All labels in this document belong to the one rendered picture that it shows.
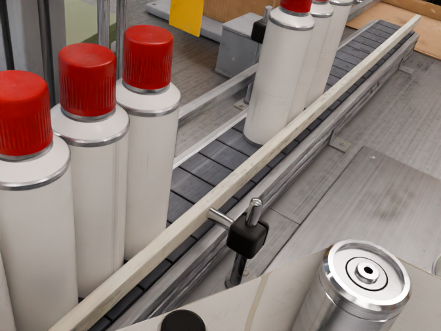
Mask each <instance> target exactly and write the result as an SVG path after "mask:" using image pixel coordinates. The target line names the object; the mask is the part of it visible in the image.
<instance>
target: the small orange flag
mask: <svg viewBox="0 0 441 331"><path fill-rule="evenodd" d="M203 4H204V0H171V7H170V15H169V25H171V26H174V27H176V28H178V29H181V30H183V31H186V32H188V33H190V34H192V35H195V36H197V37H199V36H200V29H201V19H202V14H203Z"/></svg>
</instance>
